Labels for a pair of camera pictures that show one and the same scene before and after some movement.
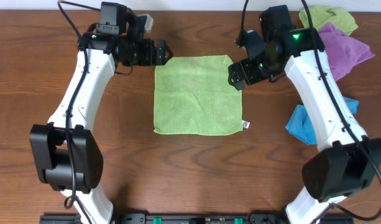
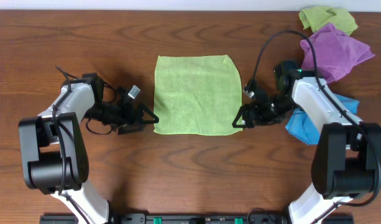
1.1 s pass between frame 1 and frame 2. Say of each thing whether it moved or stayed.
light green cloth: stayed
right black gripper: moved
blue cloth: stayed
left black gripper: moved
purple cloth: stayed
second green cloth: stayed
